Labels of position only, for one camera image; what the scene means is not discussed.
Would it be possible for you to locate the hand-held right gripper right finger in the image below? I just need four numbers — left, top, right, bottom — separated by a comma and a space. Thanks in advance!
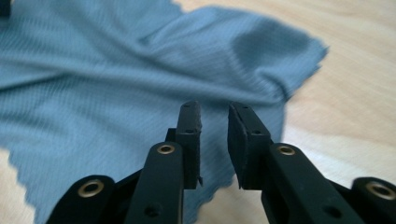
227, 101, 275, 190

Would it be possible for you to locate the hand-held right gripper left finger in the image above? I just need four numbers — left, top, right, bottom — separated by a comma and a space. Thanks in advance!
165, 100, 204, 190

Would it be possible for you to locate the grey cloth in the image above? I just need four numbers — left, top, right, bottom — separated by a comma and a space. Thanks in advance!
0, 0, 330, 224

